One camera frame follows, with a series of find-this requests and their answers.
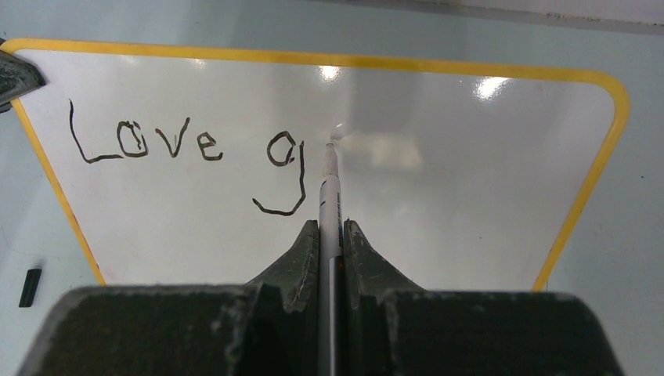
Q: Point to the yellow framed whiteboard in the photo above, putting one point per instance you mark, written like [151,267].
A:
[190,165]

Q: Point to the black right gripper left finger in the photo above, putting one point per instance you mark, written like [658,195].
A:
[267,326]

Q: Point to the black marker cap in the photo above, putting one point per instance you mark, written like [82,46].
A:
[30,287]

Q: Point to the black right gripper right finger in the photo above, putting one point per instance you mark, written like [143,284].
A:
[396,327]

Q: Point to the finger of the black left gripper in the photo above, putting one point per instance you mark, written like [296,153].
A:
[18,77]

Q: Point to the white whiteboard marker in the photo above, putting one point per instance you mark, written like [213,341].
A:
[330,254]

